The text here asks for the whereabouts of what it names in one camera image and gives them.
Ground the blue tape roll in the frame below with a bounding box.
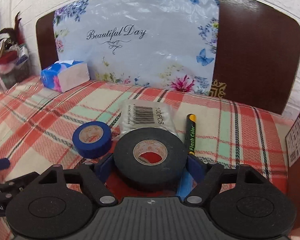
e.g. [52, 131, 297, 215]
[72, 121, 112, 159]

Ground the black tape roll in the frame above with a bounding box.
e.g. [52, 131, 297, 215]
[113, 128, 187, 186]

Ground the black yellow Flash Color marker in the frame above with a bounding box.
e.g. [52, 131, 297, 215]
[185, 114, 196, 155]

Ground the cotton swab bag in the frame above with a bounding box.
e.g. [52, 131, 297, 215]
[116, 99, 178, 140]

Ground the red plaid bed cloth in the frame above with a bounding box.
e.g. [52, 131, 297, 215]
[0, 77, 293, 193]

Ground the clutter basket with feathers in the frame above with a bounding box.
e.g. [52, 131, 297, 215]
[0, 14, 30, 91]

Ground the blue tissue pack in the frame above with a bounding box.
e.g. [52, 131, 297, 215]
[40, 60, 90, 93]

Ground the dark brown wooden headboard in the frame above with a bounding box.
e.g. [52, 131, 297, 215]
[36, 0, 300, 114]

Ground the floral plastic wrapped pillow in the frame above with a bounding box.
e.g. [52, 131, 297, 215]
[53, 0, 219, 95]

